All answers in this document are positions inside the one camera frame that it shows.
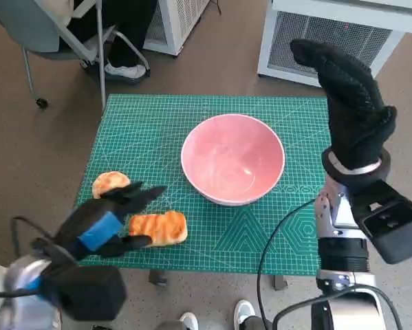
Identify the black table leg bracket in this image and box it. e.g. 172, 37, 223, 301
149, 270, 168, 286
272, 274, 289, 292

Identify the green cutting mat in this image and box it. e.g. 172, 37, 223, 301
75, 93, 332, 277

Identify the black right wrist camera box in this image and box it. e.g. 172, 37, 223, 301
349, 180, 412, 265

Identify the black left hand blue tape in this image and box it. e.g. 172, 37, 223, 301
54, 181, 168, 261

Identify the pink bowl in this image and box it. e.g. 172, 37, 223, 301
180, 115, 285, 206

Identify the standing person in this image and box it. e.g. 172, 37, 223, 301
153, 298, 274, 330

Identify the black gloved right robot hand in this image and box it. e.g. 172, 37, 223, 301
290, 38, 398, 171

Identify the round toy bread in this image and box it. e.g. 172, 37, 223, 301
91, 170, 131, 199

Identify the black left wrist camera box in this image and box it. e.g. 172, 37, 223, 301
42, 264, 128, 322

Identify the small white grille unit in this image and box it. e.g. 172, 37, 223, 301
142, 0, 213, 58

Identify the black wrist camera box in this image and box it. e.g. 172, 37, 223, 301
42, 264, 128, 322
349, 180, 412, 265

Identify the large white grille unit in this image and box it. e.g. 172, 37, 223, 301
257, 0, 412, 87

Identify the seated person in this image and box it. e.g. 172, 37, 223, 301
56, 0, 158, 82

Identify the grey chair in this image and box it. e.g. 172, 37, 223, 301
0, 0, 151, 108

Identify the rectangular toy toast bread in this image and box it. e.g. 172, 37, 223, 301
128, 210, 188, 248

